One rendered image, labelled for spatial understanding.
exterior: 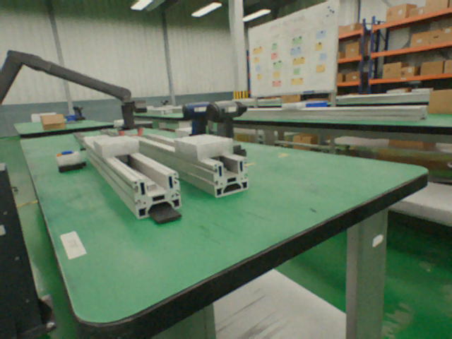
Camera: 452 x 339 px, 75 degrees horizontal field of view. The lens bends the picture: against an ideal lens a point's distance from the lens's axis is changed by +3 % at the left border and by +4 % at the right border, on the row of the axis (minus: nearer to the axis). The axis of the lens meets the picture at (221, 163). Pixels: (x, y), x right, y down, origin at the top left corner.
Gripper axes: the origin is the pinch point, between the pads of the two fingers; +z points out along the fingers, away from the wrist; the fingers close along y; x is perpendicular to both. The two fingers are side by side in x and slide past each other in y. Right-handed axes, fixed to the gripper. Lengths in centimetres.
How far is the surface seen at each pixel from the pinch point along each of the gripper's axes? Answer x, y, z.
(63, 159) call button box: -35.0, -34.1, -1.8
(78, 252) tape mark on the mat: -106, -36, 3
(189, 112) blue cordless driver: -51, 12, -15
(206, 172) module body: -95, -5, -3
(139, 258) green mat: -114, -28, 3
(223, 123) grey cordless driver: -73, 15, -11
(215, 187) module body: -99, -5, 0
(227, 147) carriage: -92, 3, -7
